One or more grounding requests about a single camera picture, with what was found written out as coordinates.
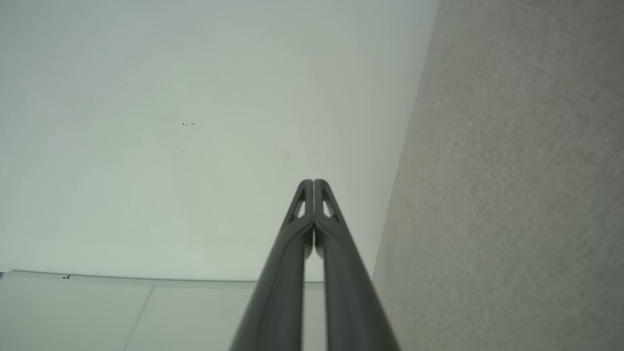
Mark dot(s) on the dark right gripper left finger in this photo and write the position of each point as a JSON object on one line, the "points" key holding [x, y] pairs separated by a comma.
{"points": [[278, 292]]}

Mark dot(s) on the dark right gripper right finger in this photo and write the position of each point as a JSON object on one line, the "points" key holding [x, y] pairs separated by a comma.
{"points": [[351, 292]]}

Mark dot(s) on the grey fabric sofa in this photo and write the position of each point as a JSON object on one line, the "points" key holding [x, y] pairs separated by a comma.
{"points": [[512, 195]]}

